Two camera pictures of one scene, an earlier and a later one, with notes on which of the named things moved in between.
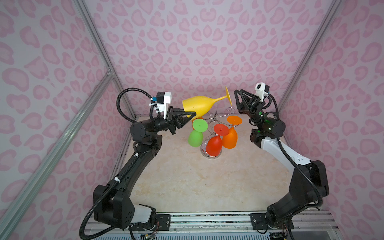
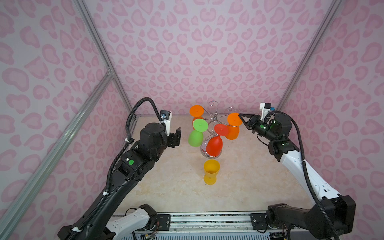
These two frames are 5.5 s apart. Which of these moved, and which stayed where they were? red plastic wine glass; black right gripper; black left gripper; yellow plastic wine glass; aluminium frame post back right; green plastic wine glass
Moved: yellow plastic wine glass; black left gripper; black right gripper
Stayed: red plastic wine glass; aluminium frame post back right; green plastic wine glass
